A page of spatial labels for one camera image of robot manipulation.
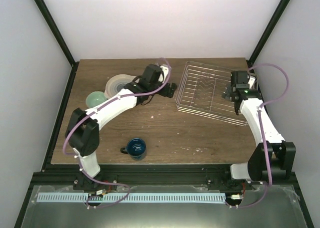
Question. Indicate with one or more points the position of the light blue slotted cable duct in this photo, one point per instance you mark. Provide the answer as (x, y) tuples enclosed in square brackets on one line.
[(203, 198)]

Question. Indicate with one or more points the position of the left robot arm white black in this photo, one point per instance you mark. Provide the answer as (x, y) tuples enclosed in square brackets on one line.
[(83, 130)]

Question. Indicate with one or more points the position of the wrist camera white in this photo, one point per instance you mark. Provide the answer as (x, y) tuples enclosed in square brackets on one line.
[(252, 81), (165, 69)]

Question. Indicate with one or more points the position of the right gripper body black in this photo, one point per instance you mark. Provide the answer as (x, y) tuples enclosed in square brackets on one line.
[(227, 91)]

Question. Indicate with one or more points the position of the mint green small bowl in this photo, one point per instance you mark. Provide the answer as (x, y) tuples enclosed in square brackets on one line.
[(95, 98)]

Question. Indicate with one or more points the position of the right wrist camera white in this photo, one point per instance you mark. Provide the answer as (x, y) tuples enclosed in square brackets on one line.
[(252, 81)]

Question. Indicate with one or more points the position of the wire dish rack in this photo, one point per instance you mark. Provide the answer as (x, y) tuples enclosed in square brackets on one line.
[(202, 91)]

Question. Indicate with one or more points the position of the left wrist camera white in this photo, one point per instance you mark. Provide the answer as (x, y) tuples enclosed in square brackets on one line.
[(165, 69)]

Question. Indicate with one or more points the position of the white plate blue spiral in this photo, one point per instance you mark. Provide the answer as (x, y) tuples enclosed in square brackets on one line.
[(116, 84)]

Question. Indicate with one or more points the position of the black aluminium frame base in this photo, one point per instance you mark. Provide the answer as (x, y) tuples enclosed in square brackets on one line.
[(214, 176)]

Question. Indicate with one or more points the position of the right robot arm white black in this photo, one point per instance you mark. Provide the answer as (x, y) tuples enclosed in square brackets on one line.
[(273, 157)]

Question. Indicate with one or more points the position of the dark blue mug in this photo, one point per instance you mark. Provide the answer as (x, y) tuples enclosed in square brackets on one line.
[(135, 148)]

